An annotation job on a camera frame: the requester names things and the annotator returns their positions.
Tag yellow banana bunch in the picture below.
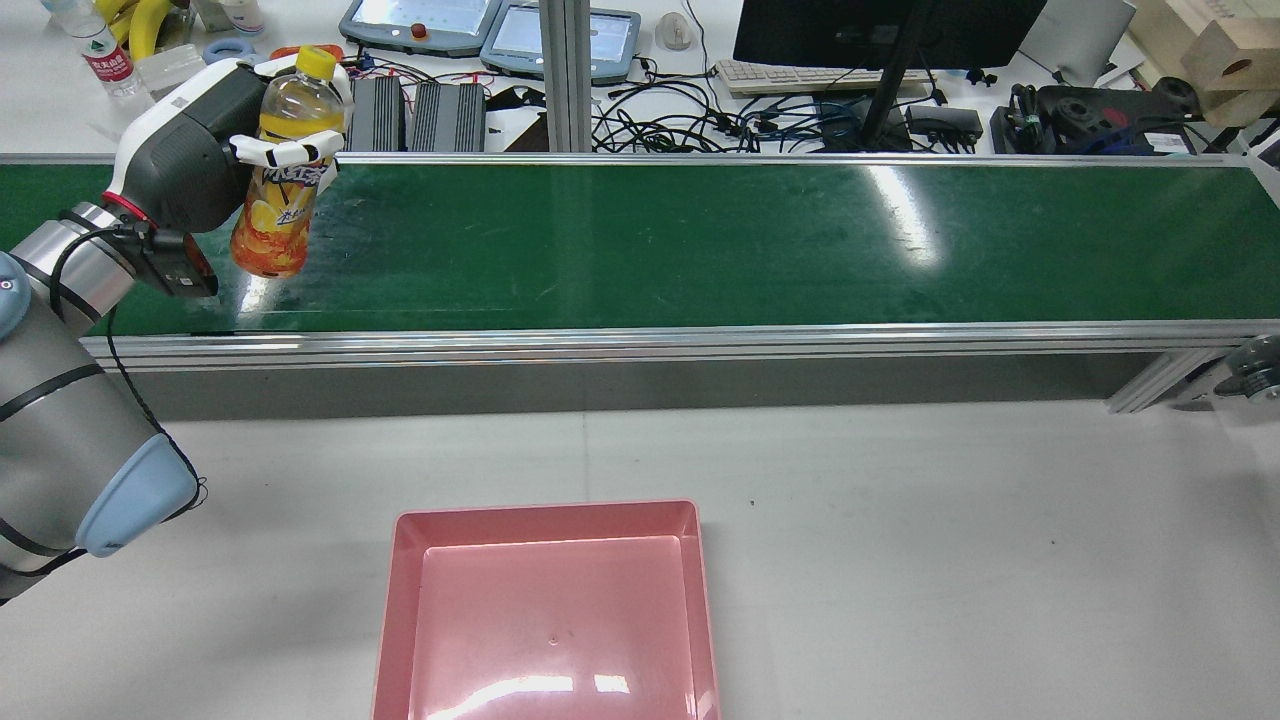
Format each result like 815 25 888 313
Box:
95 0 191 59

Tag black machined parts pile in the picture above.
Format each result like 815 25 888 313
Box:
990 82 1201 156

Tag pink plastic basket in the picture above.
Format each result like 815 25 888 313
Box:
372 500 723 720

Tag tangled black cables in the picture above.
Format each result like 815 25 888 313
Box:
590 60 906 153

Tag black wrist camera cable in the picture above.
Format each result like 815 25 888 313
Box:
50 225 206 501

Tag green conveyor belt aluminium frame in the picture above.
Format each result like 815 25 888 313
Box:
0 152 1280 416

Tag wooden block with hole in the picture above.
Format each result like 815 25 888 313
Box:
1180 20 1280 128

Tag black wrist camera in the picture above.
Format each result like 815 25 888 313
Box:
135 225 219 299

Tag clear water bottle red label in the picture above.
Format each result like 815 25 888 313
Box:
45 0 141 99

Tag orange drink bottle yellow cap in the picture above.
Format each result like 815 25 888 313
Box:
230 45 347 279

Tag white computer keyboard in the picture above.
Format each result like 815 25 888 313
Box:
715 58 936 99

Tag aluminium profile camera post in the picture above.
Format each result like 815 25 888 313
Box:
540 0 594 154

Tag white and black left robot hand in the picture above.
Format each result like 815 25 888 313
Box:
103 55 353 236

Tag finned metal electronics box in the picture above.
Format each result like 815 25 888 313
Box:
345 75 408 153
412 82 489 153

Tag silver laptop stand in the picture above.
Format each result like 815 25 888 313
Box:
1018 0 1138 88

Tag grey teach pendant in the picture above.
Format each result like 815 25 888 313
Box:
338 0 501 59
480 3 641 86

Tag conveyor drive unit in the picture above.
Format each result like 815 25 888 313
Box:
1213 335 1280 403

